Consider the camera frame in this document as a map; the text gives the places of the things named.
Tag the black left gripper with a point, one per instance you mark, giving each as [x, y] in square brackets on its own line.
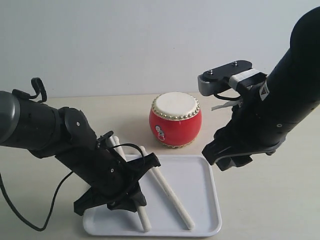
[110, 176]

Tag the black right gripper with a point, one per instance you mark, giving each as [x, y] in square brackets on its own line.
[256, 127]

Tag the white drumstick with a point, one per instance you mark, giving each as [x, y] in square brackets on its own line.
[144, 219]
[171, 195]

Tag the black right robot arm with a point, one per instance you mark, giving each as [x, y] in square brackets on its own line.
[299, 70]

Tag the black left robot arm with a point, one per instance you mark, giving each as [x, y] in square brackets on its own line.
[65, 134]

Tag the small red drum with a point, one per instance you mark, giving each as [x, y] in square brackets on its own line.
[175, 118]

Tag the white plastic tray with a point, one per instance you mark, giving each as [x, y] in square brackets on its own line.
[191, 178]

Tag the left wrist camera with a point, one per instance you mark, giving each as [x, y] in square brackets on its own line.
[111, 142]

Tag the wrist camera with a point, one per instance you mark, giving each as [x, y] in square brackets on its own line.
[238, 75]
[111, 142]

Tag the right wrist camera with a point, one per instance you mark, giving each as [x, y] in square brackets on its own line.
[238, 75]

